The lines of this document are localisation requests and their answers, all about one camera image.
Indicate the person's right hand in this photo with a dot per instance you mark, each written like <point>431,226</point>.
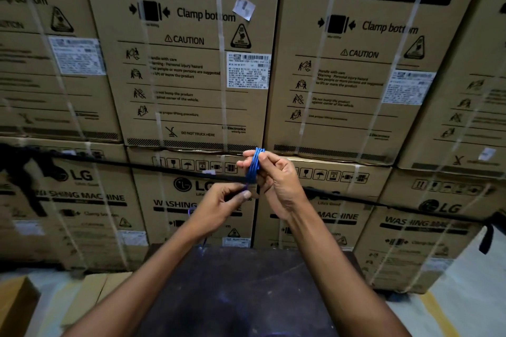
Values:
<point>282,186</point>

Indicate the person's left hand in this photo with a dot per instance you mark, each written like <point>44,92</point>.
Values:
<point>211,208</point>

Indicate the person's left thumb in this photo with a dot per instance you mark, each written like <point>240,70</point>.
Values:
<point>233,187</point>

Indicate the person's right thumb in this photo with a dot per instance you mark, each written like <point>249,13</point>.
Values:
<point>247,164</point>

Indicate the person's left forearm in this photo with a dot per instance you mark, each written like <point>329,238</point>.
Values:
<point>146,281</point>

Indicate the person's right forearm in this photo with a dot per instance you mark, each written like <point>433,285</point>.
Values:
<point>340,273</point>

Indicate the white plastic packing bands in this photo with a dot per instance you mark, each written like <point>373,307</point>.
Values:
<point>219,84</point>

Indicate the stack of large cardboard boxes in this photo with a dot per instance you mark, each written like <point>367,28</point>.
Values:
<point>189,72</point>

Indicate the white crumpled paper sticker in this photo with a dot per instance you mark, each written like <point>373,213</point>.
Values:
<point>243,7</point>

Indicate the flat light cardboard piece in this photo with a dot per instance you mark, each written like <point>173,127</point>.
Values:
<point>93,295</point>

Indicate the small brown cardboard box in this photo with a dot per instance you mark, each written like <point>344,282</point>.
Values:
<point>15,307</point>

